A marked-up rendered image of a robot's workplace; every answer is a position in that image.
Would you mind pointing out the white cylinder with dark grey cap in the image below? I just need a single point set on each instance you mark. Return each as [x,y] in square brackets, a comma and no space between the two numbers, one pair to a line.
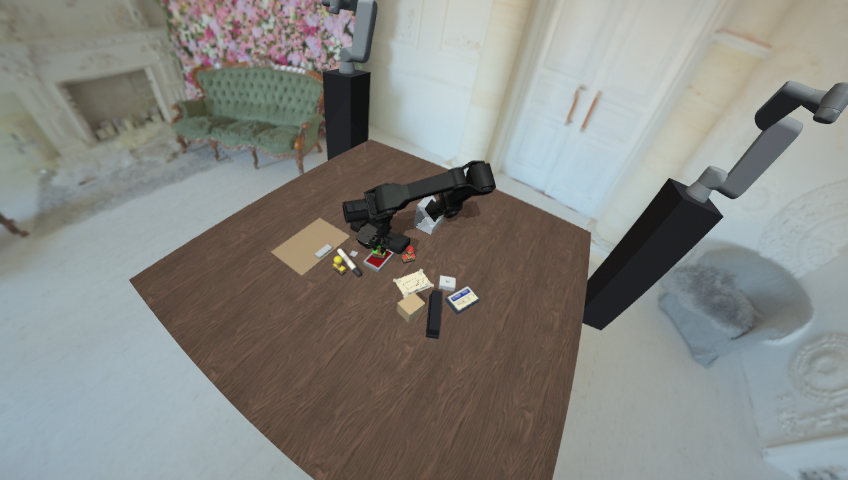
[356,271]

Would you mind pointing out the cream paper card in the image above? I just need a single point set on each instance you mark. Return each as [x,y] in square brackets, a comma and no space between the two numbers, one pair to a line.
[413,283]

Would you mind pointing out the tan block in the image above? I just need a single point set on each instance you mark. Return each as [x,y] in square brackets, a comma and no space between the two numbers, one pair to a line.
[410,307]

